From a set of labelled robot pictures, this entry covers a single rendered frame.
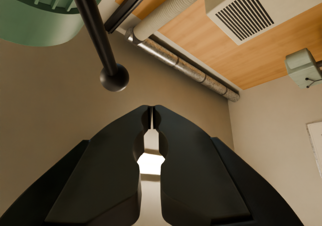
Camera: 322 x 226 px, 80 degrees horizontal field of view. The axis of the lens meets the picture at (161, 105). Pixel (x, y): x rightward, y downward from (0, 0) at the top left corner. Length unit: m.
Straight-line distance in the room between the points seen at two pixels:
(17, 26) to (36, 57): 1.43
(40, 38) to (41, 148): 1.26
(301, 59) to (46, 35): 2.08
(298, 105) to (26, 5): 3.07
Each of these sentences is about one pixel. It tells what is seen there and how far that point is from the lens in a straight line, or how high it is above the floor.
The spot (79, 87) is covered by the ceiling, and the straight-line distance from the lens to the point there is 1.72.
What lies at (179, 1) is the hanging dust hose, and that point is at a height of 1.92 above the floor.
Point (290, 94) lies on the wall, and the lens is 3.22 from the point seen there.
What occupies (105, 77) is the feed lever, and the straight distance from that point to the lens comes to 0.23.
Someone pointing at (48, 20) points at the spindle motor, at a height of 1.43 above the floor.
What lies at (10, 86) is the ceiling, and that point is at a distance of 1.60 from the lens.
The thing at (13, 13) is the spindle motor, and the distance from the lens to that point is 0.28.
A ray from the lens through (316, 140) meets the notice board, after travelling 3.00.
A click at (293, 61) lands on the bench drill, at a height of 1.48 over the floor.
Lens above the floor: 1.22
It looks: 43 degrees up
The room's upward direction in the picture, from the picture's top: 113 degrees counter-clockwise
